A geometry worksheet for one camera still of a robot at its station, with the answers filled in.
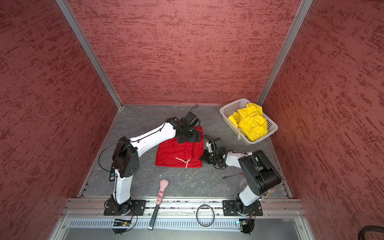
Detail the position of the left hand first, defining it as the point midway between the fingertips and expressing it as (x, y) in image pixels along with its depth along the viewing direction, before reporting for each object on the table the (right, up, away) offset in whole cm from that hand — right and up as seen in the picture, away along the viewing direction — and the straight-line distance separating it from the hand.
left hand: (193, 141), depth 87 cm
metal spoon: (+18, -21, -2) cm, 28 cm away
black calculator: (-46, -20, -4) cm, 50 cm away
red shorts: (-4, -8, +1) cm, 9 cm away
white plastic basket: (+27, +7, +8) cm, 29 cm away
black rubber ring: (+10, -35, -16) cm, 39 cm away
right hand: (+3, -13, +3) cm, 14 cm away
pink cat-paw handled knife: (-16, -23, -6) cm, 29 cm away
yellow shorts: (+38, +12, +10) cm, 41 cm away
